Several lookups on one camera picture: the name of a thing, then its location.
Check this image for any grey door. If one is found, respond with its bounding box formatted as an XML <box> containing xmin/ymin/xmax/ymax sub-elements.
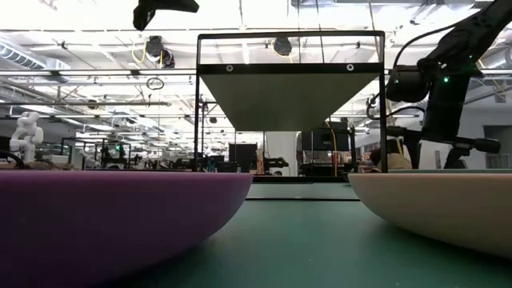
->
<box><xmin>482</xmin><ymin>125</ymin><xmax>512</xmax><ymax>170</ymax></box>

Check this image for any black cabinet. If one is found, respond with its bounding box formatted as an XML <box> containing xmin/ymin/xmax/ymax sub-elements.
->
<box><xmin>228</xmin><ymin>142</ymin><xmax>258</xmax><ymax>174</ymax></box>

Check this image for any black frame workcell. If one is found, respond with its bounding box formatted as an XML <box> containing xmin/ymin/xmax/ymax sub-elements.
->
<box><xmin>59</xmin><ymin>137</ymin><xmax>133</xmax><ymax>170</ymax></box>

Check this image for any black curved hose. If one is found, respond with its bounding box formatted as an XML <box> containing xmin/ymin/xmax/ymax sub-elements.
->
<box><xmin>0</xmin><ymin>149</ymin><xmax>26</xmax><ymax>170</ymax></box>

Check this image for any black hanging ring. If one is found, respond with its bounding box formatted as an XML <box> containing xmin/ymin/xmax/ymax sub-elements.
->
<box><xmin>145</xmin><ymin>76</ymin><xmax>166</xmax><ymax>91</ymax></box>

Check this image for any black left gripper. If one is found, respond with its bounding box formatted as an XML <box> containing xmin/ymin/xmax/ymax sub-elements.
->
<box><xmin>133</xmin><ymin>0</ymin><xmax>200</xmax><ymax>32</ymax></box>

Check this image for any white column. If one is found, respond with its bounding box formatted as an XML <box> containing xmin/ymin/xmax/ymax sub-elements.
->
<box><xmin>266</xmin><ymin>131</ymin><xmax>299</xmax><ymax>177</ymax></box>

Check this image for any thin yellow cable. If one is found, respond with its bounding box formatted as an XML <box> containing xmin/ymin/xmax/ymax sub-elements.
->
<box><xmin>324</xmin><ymin>119</ymin><xmax>339</xmax><ymax>177</ymax></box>

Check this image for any black ceiling cable reel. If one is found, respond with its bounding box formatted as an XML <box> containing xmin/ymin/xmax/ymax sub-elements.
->
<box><xmin>144</xmin><ymin>34</ymin><xmax>166</xmax><ymax>58</ymax></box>
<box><xmin>271</xmin><ymin>37</ymin><xmax>294</xmax><ymax>58</ymax></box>

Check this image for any black metal frame shelf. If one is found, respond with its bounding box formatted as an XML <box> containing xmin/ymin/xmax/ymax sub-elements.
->
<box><xmin>193</xmin><ymin>30</ymin><xmax>388</xmax><ymax>202</ymax></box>

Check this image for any white robot figure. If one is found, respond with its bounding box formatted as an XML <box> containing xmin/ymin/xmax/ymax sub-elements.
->
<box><xmin>8</xmin><ymin>110</ymin><xmax>45</xmax><ymax>163</ymax></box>

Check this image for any purple plastic plate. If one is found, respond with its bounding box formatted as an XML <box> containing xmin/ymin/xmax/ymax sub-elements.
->
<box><xmin>0</xmin><ymin>170</ymin><xmax>254</xmax><ymax>288</ymax></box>

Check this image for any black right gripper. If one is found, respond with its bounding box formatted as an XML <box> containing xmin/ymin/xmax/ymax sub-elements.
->
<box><xmin>386</xmin><ymin>126</ymin><xmax>502</xmax><ymax>170</ymax></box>

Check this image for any long ceiling pipe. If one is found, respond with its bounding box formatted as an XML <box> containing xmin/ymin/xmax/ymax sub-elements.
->
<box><xmin>0</xmin><ymin>100</ymin><xmax>173</xmax><ymax>107</ymax></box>

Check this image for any black equipment rack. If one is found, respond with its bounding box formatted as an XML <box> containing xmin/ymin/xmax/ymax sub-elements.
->
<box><xmin>302</xmin><ymin>122</ymin><xmax>357</xmax><ymax>177</ymax></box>

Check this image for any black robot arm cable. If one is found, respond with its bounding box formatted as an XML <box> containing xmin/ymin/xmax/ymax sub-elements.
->
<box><xmin>392</xmin><ymin>22</ymin><xmax>461</xmax><ymax>70</ymax></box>
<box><xmin>366</xmin><ymin>104</ymin><xmax>427</xmax><ymax>121</ymax></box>

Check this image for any long ceiling light rail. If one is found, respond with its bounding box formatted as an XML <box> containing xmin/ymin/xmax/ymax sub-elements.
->
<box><xmin>0</xmin><ymin>67</ymin><xmax>512</xmax><ymax>78</ymax></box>

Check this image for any cream plastic plate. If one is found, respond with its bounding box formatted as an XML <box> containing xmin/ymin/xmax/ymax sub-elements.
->
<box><xmin>347</xmin><ymin>172</ymin><xmax>512</xmax><ymax>260</ymax></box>

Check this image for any silver ventilation duct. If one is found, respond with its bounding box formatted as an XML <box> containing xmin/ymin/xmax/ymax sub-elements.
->
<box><xmin>0</xmin><ymin>42</ymin><xmax>72</xmax><ymax>84</ymax></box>

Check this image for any black ceiling device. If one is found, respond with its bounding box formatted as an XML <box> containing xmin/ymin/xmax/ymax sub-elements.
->
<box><xmin>162</xmin><ymin>48</ymin><xmax>177</xmax><ymax>69</ymax></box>

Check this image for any person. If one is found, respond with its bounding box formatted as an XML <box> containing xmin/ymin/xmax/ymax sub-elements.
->
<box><xmin>367</xmin><ymin>147</ymin><xmax>413</xmax><ymax>174</ymax></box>

